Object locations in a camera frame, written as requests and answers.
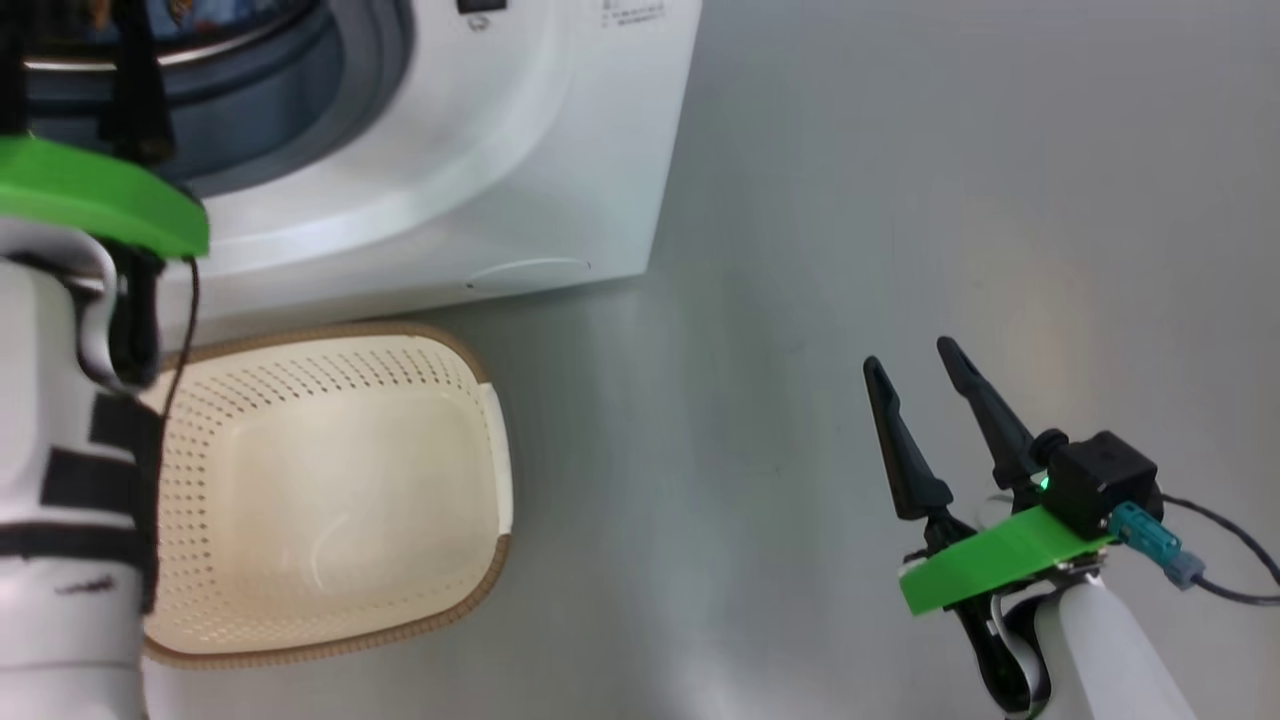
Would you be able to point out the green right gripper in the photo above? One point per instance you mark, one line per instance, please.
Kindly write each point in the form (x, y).
(990, 560)

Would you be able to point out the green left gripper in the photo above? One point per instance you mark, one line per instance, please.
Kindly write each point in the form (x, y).
(90, 190)

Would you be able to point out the blue bear-print garment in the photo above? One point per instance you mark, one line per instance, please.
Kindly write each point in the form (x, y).
(220, 10)

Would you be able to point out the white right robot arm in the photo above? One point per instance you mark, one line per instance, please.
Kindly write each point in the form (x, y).
(1110, 660)

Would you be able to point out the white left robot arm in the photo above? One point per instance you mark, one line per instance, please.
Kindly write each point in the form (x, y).
(40, 400)

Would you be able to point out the grey rubber door gasket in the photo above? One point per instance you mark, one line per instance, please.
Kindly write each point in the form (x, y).
(300, 110)

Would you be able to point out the black door latch socket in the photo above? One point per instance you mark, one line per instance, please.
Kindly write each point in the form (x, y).
(481, 5)

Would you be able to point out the white front-load washing machine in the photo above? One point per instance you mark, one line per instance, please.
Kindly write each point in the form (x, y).
(560, 180)

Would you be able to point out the cream perforated laundry basket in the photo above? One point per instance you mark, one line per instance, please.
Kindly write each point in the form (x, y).
(330, 500)

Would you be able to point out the round white filter cover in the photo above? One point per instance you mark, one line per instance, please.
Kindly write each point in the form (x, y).
(530, 275)

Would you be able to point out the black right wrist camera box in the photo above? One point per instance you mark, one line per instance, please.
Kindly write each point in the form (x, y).
(1105, 480)

